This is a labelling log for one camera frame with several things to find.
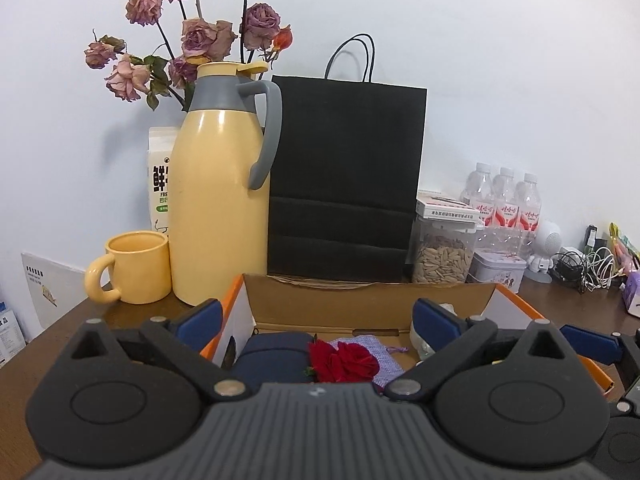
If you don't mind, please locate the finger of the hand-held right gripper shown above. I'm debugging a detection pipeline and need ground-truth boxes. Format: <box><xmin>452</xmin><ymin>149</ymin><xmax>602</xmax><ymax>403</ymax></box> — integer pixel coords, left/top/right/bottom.
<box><xmin>559</xmin><ymin>324</ymin><xmax>640</xmax><ymax>397</ymax></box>

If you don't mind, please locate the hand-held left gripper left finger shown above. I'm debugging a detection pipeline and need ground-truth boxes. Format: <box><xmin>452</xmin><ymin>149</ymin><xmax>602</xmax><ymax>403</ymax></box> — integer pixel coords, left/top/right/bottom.
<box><xmin>70</xmin><ymin>298</ymin><xmax>252</xmax><ymax>404</ymax></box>

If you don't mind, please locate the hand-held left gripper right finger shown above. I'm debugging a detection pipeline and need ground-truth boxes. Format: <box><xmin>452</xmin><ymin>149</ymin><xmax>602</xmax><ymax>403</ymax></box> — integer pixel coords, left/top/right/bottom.
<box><xmin>383</xmin><ymin>298</ymin><xmax>577</xmax><ymax>404</ymax></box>

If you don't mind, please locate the purple woven pouch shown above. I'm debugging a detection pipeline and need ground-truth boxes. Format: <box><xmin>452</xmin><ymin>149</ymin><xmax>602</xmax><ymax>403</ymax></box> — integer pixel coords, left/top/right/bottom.
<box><xmin>327</xmin><ymin>335</ymin><xmax>408</xmax><ymax>393</ymax></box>

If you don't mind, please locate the navy blue case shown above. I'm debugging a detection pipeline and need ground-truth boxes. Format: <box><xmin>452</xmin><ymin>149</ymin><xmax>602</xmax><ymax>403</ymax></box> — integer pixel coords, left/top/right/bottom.
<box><xmin>231</xmin><ymin>331</ymin><xmax>313</xmax><ymax>393</ymax></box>

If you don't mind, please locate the red artificial rose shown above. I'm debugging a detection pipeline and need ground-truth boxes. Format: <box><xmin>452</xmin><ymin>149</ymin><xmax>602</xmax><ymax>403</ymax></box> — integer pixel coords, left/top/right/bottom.
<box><xmin>305</xmin><ymin>340</ymin><xmax>381</xmax><ymax>385</ymax></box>

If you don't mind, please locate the orange cardboard box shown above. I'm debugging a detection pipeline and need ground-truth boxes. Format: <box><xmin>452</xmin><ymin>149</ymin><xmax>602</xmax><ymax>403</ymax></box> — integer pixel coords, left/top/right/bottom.
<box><xmin>200</xmin><ymin>273</ymin><xmax>616</xmax><ymax>398</ymax></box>

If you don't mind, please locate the clear jar of seeds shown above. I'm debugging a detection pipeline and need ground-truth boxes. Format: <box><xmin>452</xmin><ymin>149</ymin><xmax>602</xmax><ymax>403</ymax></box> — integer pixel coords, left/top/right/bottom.
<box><xmin>411</xmin><ymin>217</ymin><xmax>483</xmax><ymax>285</ymax></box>

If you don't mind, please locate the purple tissue pack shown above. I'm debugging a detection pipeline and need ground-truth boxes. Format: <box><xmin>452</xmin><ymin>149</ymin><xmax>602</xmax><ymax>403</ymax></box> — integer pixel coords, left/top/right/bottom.
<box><xmin>621</xmin><ymin>270</ymin><xmax>640</xmax><ymax>317</ymax></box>

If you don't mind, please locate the yellow mug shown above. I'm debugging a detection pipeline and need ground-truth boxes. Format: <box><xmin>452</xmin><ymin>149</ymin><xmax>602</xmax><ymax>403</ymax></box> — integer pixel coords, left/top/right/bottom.
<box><xmin>84</xmin><ymin>230</ymin><xmax>172</xmax><ymax>305</ymax></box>

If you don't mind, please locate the white printed tin box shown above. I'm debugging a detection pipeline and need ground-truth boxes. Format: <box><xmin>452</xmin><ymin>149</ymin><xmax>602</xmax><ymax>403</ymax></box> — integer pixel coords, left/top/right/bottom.
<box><xmin>470</xmin><ymin>249</ymin><xmax>527</xmax><ymax>295</ymax></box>

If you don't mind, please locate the white robot-shaped speaker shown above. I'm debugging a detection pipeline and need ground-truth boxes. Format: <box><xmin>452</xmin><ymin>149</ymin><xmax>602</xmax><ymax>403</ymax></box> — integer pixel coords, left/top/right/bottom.
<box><xmin>527</xmin><ymin>219</ymin><xmax>563</xmax><ymax>283</ymax></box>

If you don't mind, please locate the yellow thermos jug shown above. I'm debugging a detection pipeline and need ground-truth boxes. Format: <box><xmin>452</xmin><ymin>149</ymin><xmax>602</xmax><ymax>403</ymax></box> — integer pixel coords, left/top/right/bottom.
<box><xmin>169</xmin><ymin>61</ymin><xmax>283</xmax><ymax>307</ymax></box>

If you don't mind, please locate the small white card box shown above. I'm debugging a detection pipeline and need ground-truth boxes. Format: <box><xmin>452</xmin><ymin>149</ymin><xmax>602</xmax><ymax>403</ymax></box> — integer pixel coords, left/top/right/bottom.
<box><xmin>416</xmin><ymin>195</ymin><xmax>483</xmax><ymax>221</ymax></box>

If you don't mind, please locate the clear water bottle red label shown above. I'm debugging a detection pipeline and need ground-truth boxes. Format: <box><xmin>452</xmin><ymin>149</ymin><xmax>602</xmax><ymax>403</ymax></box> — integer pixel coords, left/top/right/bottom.
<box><xmin>492</xmin><ymin>166</ymin><xmax>521</xmax><ymax>253</ymax></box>
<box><xmin>515</xmin><ymin>172</ymin><xmax>543</xmax><ymax>256</ymax></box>
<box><xmin>460</xmin><ymin>162</ymin><xmax>496</xmax><ymax>211</ymax></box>

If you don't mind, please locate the white milk carton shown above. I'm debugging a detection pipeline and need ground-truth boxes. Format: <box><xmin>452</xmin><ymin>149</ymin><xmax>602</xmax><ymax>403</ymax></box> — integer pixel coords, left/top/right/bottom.
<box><xmin>148</xmin><ymin>126</ymin><xmax>182</xmax><ymax>233</ymax></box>

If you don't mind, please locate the black paper bag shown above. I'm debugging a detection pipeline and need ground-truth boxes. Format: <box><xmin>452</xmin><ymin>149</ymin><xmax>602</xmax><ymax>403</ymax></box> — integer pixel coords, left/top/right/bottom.
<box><xmin>266</xmin><ymin>34</ymin><xmax>428</xmax><ymax>283</ymax></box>

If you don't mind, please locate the blue and white leaflet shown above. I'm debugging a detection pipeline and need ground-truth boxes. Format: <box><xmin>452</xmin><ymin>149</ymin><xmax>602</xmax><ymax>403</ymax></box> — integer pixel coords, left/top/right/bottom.
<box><xmin>0</xmin><ymin>300</ymin><xmax>26</xmax><ymax>366</ymax></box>

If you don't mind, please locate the dried rose bouquet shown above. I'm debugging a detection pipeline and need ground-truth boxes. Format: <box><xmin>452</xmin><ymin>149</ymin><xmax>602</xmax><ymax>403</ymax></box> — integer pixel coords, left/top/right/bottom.
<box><xmin>83</xmin><ymin>0</ymin><xmax>293</xmax><ymax>111</ymax></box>

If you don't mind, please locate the tangled white cable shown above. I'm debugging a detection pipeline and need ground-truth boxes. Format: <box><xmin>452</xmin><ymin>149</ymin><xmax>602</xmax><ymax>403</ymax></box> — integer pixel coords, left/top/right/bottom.
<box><xmin>582</xmin><ymin>252</ymin><xmax>623</xmax><ymax>291</ymax></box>

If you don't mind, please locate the tangled black cable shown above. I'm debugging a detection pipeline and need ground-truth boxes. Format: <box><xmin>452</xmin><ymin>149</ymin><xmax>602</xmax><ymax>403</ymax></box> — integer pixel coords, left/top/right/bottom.
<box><xmin>552</xmin><ymin>250</ymin><xmax>591</xmax><ymax>291</ymax></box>

